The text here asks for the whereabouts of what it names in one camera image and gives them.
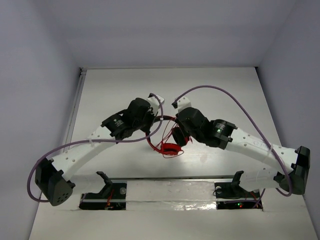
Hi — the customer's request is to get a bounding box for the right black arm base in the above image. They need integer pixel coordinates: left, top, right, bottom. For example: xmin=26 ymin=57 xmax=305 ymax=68
xmin=212 ymin=182 xmax=263 ymax=210

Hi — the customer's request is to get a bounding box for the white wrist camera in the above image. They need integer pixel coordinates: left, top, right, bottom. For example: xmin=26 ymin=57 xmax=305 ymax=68
xmin=146 ymin=94 xmax=165 ymax=116
xmin=171 ymin=96 xmax=192 ymax=112

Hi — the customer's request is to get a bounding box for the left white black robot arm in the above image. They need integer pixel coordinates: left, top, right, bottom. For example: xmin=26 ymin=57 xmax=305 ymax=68
xmin=35 ymin=94 xmax=164 ymax=207

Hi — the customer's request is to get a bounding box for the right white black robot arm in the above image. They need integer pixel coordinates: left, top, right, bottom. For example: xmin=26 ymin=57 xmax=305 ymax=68
xmin=173 ymin=106 xmax=311 ymax=197

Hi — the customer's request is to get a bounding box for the aluminium rail at front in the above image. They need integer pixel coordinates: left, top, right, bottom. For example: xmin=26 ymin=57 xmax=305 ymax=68
xmin=110 ymin=175 xmax=234 ymax=181

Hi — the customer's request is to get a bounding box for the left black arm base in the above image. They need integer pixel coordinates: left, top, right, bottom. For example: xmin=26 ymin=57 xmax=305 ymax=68
xmin=78 ymin=182 xmax=127 ymax=211

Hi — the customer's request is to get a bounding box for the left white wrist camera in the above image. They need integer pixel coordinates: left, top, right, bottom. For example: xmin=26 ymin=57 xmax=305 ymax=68
xmin=146 ymin=94 xmax=165 ymax=116

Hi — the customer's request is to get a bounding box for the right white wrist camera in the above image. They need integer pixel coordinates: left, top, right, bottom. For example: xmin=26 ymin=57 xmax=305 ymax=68
xmin=171 ymin=96 xmax=192 ymax=112

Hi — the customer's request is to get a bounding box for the white foil covered block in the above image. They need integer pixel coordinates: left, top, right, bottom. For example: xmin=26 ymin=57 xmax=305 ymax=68
xmin=125 ymin=180 xmax=217 ymax=211

